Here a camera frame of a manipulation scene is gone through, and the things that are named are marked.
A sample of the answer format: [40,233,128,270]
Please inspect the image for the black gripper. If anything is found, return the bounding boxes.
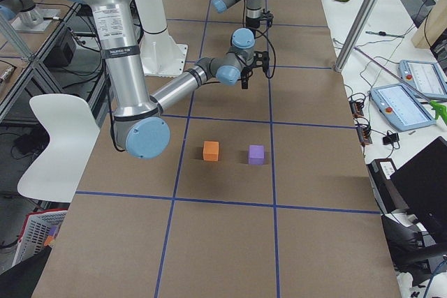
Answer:
[245,17,261,28]
[240,65,253,89]

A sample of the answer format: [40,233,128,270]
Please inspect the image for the purple block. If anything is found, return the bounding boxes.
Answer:
[248,144,265,165]

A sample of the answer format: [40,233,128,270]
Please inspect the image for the orange block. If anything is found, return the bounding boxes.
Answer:
[203,140,219,162]

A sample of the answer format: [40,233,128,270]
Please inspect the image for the orange electronics board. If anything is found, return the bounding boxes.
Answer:
[349,100,365,118]

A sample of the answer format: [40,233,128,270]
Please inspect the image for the near teach pendant tablet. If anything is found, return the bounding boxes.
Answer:
[370,84,436,132]

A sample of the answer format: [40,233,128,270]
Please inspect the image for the teach pendant tablet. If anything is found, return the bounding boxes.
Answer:
[370,84,436,132]
[399,60,446,99]

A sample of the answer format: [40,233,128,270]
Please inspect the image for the white chair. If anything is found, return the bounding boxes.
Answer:
[17,94,100,203]

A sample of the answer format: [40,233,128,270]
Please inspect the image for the far teach pendant tablet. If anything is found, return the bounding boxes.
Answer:
[399,60,446,99]

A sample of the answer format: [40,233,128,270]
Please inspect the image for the white perforated basket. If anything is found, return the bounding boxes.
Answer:
[12,209,68,267]

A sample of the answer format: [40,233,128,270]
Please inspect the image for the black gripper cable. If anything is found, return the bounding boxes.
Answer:
[252,27,279,80]

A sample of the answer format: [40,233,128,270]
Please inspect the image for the white pedestal column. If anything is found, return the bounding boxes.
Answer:
[135,0,188,77]

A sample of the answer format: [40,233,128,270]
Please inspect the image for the aluminium frame post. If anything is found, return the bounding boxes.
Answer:
[334,0,378,73]

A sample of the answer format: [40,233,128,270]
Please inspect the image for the green handled grabber stick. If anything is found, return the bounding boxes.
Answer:
[353,47,447,124]

